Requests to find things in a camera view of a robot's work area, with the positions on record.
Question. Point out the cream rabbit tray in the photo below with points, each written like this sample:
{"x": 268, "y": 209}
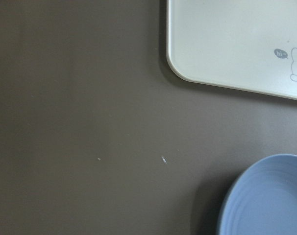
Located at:
{"x": 248, "y": 45}

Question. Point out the blue plate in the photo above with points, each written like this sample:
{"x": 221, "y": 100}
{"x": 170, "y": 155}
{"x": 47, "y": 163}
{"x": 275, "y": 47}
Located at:
{"x": 262, "y": 200}

